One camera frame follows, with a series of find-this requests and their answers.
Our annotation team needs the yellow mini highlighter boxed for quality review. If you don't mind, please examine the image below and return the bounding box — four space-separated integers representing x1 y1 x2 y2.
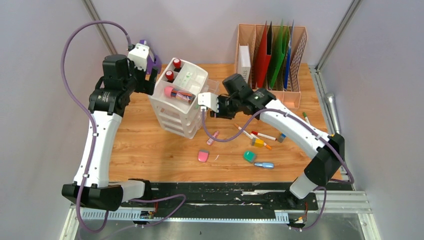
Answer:
251 137 265 148

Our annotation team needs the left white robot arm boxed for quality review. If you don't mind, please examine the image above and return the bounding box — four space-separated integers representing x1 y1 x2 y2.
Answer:
61 54 158 211

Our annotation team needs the pink mini highlighter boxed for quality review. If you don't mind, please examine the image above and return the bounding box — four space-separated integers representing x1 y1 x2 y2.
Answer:
206 131 220 146

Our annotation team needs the blue folder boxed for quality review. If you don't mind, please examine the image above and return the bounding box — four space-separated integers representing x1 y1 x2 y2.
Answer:
283 20 294 90

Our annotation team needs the red round stamp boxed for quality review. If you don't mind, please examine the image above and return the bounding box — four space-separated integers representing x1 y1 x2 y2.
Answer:
172 58 182 73

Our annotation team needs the purple object at wall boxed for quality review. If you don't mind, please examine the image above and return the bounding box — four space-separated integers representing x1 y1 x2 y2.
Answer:
139 39 162 75

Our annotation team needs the red folder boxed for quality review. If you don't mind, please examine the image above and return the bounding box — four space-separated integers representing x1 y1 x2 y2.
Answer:
253 22 273 89

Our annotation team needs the white plastic drawer unit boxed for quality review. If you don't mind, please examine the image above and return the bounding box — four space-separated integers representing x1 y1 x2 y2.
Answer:
148 57 219 139

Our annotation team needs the red black stamp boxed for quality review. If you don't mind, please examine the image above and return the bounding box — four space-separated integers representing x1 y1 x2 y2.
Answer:
165 70 175 83

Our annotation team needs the pink highlighter pack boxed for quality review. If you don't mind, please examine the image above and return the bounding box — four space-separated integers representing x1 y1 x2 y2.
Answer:
164 86 196 105

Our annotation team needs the blue mini highlighter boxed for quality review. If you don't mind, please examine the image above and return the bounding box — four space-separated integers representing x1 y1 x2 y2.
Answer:
254 162 275 169

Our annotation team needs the green cap white marker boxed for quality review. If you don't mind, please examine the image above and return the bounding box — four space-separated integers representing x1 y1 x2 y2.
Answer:
302 112 311 125

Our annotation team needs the pink plastic file organizer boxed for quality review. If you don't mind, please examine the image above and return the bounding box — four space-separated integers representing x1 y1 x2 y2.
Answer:
234 22 308 109

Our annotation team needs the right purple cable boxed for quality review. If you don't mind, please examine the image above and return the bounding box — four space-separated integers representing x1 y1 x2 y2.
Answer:
201 107 355 232

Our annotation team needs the red cap white marker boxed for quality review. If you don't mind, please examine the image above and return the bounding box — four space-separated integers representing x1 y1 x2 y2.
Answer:
251 131 277 141

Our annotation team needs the green folder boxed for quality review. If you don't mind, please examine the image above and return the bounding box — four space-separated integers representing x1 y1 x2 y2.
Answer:
267 20 290 91

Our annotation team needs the white hardcover book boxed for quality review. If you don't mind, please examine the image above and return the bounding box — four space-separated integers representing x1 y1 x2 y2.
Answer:
236 45 251 84

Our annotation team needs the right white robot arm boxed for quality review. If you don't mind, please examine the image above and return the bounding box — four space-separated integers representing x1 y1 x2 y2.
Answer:
197 73 346 209

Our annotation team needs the teal eraser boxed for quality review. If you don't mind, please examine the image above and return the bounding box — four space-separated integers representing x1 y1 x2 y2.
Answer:
243 150 257 164

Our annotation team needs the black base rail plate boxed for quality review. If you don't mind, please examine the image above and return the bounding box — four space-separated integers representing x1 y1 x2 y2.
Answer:
142 182 319 219

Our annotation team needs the blue grey eraser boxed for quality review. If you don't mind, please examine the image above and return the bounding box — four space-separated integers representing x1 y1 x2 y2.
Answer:
277 133 286 143

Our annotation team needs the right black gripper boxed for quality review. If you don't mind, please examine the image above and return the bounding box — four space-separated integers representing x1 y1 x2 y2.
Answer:
209 96 241 120

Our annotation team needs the pink eraser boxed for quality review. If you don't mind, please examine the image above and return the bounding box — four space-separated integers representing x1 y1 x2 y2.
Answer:
197 149 210 163

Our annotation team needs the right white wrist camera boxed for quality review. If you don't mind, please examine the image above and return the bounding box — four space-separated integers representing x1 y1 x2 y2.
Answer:
197 92 219 113

